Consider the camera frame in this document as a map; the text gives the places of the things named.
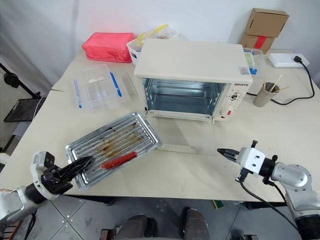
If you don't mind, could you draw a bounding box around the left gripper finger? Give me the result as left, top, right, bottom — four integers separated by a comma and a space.
64, 156, 95, 173
60, 159, 96, 180

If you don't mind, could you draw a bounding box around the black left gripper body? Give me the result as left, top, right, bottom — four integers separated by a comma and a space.
41, 164, 75, 196

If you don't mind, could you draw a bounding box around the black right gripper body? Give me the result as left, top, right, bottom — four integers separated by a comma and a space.
231, 149, 248, 183

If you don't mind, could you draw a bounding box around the ribbed metal baking tray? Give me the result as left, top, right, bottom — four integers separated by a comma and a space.
64, 111, 164, 192

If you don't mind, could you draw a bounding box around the red sausage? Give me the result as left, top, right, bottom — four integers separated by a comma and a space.
99, 150, 139, 171

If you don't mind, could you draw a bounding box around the glass toaster oven door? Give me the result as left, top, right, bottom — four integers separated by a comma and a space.
144, 111, 218, 157

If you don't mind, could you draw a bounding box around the cream toaster oven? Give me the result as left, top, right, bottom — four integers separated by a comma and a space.
133, 37, 252, 124

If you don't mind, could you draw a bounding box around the grey cup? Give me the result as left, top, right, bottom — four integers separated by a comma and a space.
253, 80, 281, 108

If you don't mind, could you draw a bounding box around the clear box with blue clips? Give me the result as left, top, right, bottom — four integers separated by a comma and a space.
72, 63, 124, 115

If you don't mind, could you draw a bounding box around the dark rounded shape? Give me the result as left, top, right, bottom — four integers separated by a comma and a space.
180, 206, 211, 240
115, 214, 158, 240

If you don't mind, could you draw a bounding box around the black stand platform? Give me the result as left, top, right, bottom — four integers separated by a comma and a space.
3, 97, 47, 123

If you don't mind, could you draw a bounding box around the wooden skewer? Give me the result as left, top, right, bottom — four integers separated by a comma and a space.
273, 73, 284, 91
273, 85, 291, 94

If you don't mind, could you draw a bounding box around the clear plastic lid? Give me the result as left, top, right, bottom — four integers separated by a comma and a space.
117, 71, 140, 98

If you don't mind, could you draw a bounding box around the clear container with green contents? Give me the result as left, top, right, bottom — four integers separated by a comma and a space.
242, 47, 265, 76

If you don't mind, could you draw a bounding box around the white power strip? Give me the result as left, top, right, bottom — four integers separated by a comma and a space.
268, 52, 302, 69

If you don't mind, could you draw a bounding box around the red wrapped box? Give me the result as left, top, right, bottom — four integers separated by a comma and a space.
81, 32, 136, 57
85, 51, 134, 64

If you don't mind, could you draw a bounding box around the cardboard box with red tape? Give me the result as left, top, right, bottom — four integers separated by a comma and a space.
239, 33, 276, 55

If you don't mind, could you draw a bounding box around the white plastic basket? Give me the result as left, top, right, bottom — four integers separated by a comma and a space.
126, 27, 181, 67

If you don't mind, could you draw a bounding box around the plain brown cardboard box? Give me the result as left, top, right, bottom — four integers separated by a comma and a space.
244, 7, 290, 39

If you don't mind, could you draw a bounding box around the yellow plastic item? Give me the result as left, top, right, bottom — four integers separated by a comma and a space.
135, 23, 170, 47

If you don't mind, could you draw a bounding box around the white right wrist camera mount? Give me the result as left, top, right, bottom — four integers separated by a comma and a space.
235, 140, 267, 176

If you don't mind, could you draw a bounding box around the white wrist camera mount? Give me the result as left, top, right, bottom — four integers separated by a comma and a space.
235, 140, 267, 176
29, 150, 60, 201

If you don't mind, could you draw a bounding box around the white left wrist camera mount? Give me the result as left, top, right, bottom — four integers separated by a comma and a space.
29, 150, 60, 201

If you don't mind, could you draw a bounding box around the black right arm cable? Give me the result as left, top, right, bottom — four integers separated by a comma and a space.
238, 178, 303, 233

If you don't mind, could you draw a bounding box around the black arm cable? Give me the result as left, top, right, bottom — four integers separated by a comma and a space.
23, 210, 38, 240
238, 178, 303, 233

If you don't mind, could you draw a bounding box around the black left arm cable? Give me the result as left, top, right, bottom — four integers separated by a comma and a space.
23, 210, 38, 240

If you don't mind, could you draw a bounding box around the black plug and power cable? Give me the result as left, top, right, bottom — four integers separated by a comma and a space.
246, 55, 316, 106

